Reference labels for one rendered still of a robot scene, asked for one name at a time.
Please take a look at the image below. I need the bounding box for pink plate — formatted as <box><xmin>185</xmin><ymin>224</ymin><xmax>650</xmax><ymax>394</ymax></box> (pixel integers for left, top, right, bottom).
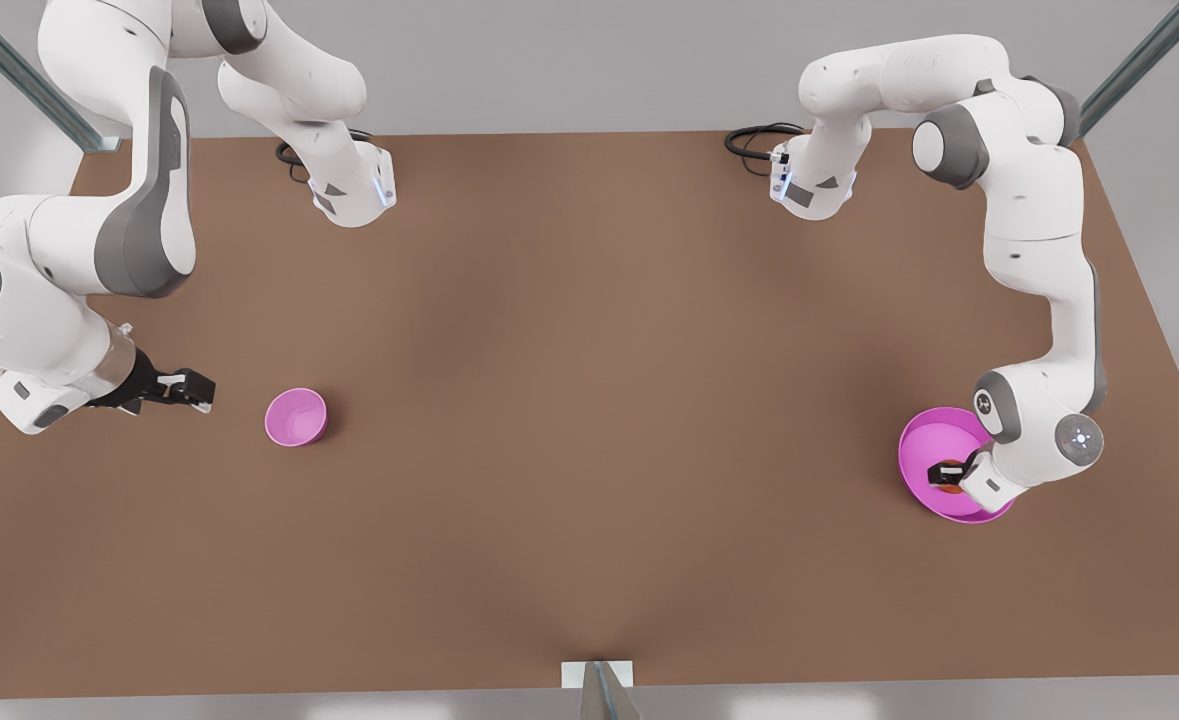
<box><xmin>897</xmin><ymin>406</ymin><xmax>1018</xmax><ymax>525</ymax></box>

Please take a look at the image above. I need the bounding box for small pink bowl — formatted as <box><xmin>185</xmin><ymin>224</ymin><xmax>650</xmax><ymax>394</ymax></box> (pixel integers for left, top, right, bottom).
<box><xmin>265</xmin><ymin>388</ymin><xmax>329</xmax><ymax>448</ymax></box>

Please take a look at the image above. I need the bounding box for black cable loop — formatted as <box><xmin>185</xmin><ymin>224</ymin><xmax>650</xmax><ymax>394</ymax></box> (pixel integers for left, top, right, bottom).
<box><xmin>275</xmin><ymin>127</ymin><xmax>376</xmax><ymax>187</ymax></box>
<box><xmin>724</xmin><ymin>122</ymin><xmax>810</xmax><ymax>181</ymax></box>

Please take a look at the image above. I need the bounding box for silver frame post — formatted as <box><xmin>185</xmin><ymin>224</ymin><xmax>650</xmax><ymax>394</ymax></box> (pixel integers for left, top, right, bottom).
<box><xmin>1079</xmin><ymin>0</ymin><xmax>1179</xmax><ymax>138</ymax></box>
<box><xmin>561</xmin><ymin>660</ymin><xmax>642</xmax><ymax>720</ymax></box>
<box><xmin>0</xmin><ymin>0</ymin><xmax>122</xmax><ymax>154</ymax></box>

